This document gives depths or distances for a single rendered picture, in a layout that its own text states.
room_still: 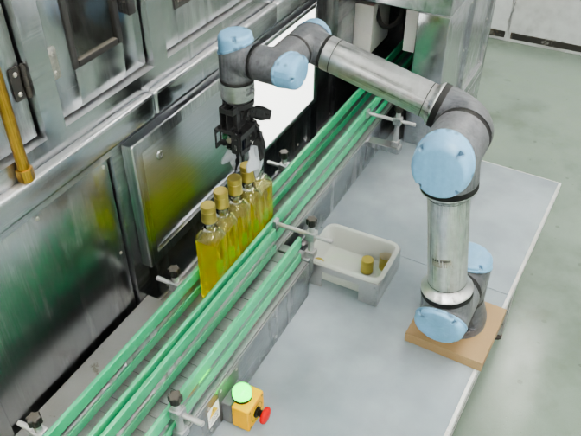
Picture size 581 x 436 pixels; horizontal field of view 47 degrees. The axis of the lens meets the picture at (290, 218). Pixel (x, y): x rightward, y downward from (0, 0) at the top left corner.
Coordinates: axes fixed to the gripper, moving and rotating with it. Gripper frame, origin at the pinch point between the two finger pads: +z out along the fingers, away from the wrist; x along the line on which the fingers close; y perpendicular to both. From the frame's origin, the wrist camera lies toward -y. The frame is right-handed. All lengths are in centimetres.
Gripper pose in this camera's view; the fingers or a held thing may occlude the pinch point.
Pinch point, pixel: (246, 168)
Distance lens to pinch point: 163.0
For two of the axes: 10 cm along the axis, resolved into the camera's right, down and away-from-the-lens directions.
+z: 0.0, 7.8, 6.3
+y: -4.8, 5.5, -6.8
